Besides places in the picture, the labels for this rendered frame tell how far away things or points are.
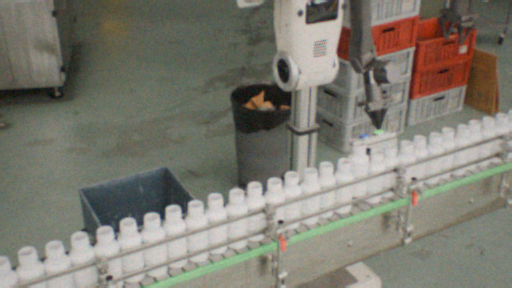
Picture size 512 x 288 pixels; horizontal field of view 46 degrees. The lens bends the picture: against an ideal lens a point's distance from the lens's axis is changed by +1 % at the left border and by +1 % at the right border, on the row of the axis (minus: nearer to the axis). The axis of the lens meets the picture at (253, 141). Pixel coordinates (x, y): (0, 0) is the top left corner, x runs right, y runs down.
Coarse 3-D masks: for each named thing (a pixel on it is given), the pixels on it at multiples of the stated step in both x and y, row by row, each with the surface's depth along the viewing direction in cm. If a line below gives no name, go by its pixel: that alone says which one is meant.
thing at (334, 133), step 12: (396, 108) 434; (324, 120) 452; (336, 120) 416; (384, 120) 432; (396, 120) 439; (324, 132) 432; (336, 132) 421; (348, 132) 413; (360, 132) 421; (372, 132) 429; (396, 132) 444; (336, 144) 424; (348, 144) 418
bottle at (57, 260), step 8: (48, 248) 137; (56, 248) 139; (48, 256) 136; (56, 256) 136; (64, 256) 138; (48, 264) 136; (56, 264) 136; (64, 264) 137; (48, 272) 136; (56, 272) 136; (56, 280) 137; (64, 280) 138; (72, 280) 141
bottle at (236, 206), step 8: (232, 192) 158; (240, 192) 158; (232, 200) 156; (240, 200) 156; (232, 208) 156; (240, 208) 156; (232, 216) 157; (232, 224) 158; (240, 224) 158; (232, 232) 159; (240, 232) 159; (232, 248) 162; (240, 248) 162
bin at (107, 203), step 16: (128, 176) 206; (144, 176) 209; (160, 176) 212; (176, 176) 205; (80, 192) 196; (96, 192) 202; (112, 192) 205; (128, 192) 208; (144, 192) 212; (160, 192) 215; (176, 192) 207; (96, 208) 205; (112, 208) 208; (128, 208) 211; (144, 208) 214; (160, 208) 218; (96, 224) 185; (112, 224) 211
